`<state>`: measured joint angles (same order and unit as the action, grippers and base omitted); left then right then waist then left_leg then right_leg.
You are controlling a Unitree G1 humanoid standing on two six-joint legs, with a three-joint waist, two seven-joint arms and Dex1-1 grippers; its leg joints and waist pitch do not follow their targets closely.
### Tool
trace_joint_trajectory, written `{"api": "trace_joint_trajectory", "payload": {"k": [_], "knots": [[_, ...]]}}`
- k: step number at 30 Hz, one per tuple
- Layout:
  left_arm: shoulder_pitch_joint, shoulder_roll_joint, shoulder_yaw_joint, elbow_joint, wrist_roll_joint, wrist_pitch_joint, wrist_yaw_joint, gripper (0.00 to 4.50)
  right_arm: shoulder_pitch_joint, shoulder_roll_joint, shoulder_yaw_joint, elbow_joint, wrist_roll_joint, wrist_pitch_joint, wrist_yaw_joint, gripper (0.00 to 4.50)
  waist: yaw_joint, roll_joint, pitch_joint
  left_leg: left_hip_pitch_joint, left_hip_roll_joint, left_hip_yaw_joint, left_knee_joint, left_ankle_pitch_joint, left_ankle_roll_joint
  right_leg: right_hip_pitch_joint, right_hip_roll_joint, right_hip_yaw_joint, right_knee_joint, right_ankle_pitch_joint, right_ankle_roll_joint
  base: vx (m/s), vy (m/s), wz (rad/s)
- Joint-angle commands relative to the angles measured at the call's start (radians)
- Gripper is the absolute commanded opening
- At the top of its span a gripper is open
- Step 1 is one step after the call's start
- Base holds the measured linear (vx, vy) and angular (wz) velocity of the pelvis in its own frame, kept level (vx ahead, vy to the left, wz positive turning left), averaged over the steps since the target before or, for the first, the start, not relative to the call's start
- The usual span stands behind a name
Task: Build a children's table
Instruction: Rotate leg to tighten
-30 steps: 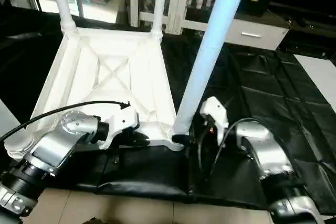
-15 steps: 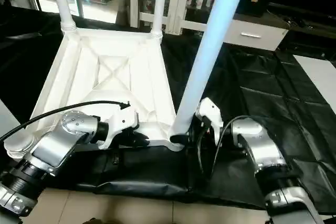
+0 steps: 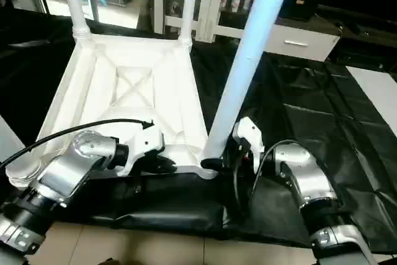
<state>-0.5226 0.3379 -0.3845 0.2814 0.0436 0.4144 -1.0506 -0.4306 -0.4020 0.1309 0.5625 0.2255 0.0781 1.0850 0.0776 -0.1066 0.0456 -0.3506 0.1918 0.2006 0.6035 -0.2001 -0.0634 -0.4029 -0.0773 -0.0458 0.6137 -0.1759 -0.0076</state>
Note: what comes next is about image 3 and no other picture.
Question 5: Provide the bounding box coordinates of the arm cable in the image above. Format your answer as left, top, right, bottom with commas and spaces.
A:
232, 141, 331, 217
0, 119, 156, 169

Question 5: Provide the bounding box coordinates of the white glass door cabinet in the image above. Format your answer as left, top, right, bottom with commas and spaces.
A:
152, 0, 283, 43

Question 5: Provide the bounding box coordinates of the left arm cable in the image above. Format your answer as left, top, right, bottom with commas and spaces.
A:
0, 119, 156, 169

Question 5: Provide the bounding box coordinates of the black work mat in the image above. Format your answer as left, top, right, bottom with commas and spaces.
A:
0, 7, 397, 250

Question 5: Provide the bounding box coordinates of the white flat board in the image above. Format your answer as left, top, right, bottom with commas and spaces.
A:
346, 66, 397, 135

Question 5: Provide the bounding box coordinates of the white drawer unit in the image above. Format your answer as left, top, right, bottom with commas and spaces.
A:
264, 20, 342, 62

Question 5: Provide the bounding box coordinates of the white plastic table top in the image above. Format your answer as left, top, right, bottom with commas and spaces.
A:
5, 32, 219, 190

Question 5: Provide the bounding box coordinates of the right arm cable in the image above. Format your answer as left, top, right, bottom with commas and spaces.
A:
232, 141, 331, 217

